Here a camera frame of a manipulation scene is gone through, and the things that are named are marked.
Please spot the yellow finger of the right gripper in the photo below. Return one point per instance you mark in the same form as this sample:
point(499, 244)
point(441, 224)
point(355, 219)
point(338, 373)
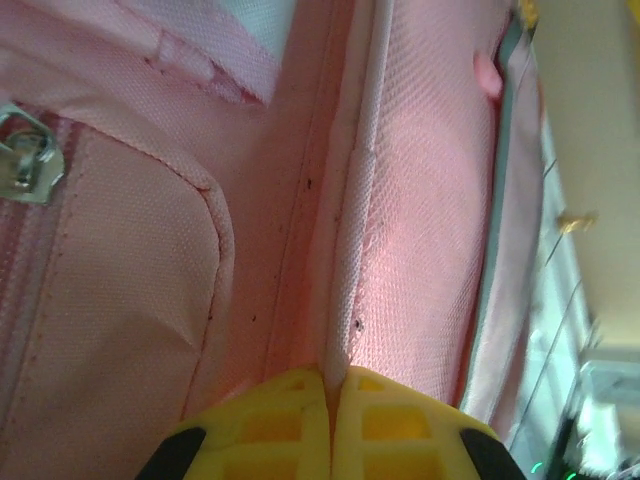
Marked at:
point(528, 10)

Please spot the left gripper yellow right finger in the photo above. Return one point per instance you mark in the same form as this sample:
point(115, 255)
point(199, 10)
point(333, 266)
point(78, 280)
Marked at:
point(410, 440)

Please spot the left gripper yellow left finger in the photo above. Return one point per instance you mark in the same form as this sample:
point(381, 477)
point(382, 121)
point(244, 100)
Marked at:
point(250, 440)

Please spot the pink student backpack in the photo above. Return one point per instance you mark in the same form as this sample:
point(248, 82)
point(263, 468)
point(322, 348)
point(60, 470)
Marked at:
point(150, 250)

